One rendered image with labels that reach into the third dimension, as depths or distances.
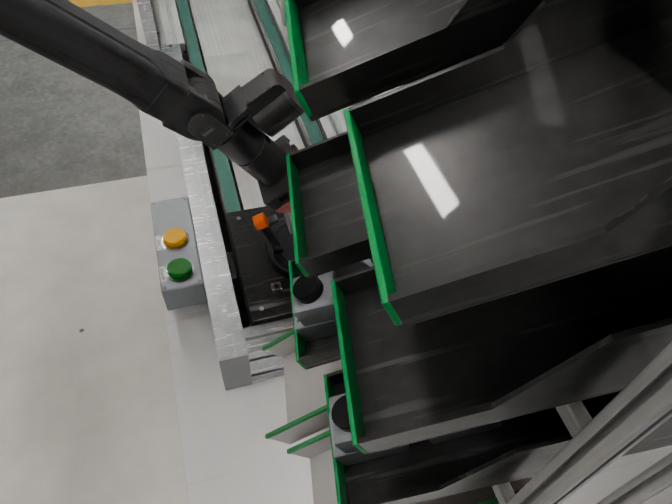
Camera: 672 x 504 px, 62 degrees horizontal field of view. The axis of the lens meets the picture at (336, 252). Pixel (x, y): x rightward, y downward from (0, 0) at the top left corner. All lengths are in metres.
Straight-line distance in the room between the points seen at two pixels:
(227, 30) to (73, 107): 1.56
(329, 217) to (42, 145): 2.47
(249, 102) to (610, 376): 0.52
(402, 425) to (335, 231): 0.17
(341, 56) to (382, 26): 0.03
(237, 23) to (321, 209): 1.22
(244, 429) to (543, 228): 0.73
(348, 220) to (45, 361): 0.70
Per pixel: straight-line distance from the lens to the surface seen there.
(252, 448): 0.92
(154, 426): 0.95
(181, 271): 0.96
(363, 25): 0.40
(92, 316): 1.08
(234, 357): 0.87
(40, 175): 2.74
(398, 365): 0.41
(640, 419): 0.33
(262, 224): 0.88
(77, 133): 2.91
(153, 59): 0.68
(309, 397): 0.77
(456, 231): 0.27
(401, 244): 0.27
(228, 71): 1.48
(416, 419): 0.39
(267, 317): 0.89
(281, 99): 0.72
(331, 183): 0.51
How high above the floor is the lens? 1.72
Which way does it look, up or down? 51 degrees down
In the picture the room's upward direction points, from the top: 5 degrees clockwise
